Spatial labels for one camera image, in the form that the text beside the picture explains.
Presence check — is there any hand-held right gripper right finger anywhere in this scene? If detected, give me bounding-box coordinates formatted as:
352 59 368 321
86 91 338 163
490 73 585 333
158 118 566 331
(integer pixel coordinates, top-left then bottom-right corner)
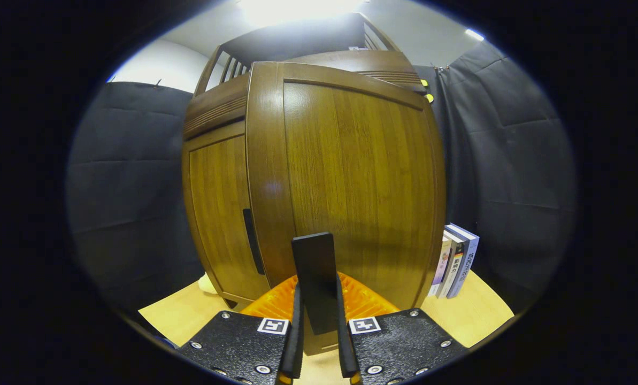
336 273 468 385

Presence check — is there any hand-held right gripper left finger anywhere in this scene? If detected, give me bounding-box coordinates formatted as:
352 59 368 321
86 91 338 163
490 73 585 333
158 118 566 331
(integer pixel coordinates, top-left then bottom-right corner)
177 275 304 385

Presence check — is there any black door handle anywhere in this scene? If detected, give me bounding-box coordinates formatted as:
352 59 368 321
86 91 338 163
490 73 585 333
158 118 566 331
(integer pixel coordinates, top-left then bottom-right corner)
242 209 266 276
291 232 339 336

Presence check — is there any wooden shoe cabinet door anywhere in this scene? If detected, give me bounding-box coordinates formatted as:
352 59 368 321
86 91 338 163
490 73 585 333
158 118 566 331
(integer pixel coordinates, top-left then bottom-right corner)
245 61 448 356
182 122 271 303

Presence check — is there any wooden double-door shoe cabinet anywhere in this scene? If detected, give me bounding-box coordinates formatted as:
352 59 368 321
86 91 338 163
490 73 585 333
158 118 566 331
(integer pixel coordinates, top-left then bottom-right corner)
181 12 437 311

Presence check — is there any pale pink-spined book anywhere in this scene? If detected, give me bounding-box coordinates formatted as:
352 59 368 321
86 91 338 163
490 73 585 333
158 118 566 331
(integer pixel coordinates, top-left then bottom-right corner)
428 233 452 297

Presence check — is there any black-spined book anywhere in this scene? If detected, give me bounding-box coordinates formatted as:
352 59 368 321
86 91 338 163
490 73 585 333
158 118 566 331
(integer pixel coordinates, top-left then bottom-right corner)
437 227 467 299

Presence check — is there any grey-blue book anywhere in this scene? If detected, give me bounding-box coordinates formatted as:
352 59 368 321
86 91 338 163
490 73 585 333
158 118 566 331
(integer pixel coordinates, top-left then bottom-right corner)
447 224 480 299

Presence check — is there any black backdrop cloth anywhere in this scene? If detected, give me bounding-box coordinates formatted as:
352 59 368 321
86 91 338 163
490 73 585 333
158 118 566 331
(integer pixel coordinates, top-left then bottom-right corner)
66 40 577 316

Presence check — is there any large ceiling light panel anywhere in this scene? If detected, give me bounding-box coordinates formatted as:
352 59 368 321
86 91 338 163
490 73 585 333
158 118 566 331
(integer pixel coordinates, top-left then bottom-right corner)
237 0 365 27

